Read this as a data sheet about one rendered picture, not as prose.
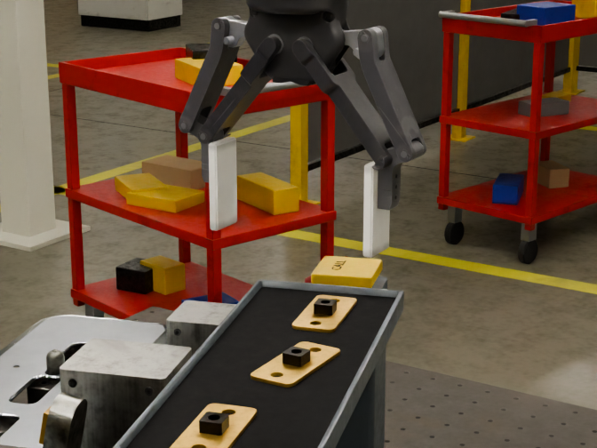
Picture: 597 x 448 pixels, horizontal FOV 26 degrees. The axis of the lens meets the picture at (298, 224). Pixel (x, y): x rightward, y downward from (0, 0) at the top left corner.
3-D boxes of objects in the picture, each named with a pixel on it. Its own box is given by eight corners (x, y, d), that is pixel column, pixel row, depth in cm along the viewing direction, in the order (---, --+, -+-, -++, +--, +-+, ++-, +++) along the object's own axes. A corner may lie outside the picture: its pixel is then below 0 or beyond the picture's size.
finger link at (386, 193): (386, 137, 94) (424, 141, 93) (386, 204, 96) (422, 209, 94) (378, 140, 93) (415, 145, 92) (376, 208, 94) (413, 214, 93)
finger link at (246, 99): (281, 48, 94) (267, 34, 94) (198, 148, 100) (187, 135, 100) (307, 41, 97) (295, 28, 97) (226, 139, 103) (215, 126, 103)
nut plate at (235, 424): (210, 405, 95) (210, 390, 95) (258, 412, 94) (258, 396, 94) (166, 455, 87) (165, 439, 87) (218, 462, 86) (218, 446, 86)
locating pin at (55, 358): (51, 379, 144) (50, 345, 143) (68, 380, 144) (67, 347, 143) (44, 386, 142) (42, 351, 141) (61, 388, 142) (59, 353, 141)
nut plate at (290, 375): (302, 344, 107) (302, 330, 106) (342, 352, 105) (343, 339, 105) (247, 379, 100) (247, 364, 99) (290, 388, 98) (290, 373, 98)
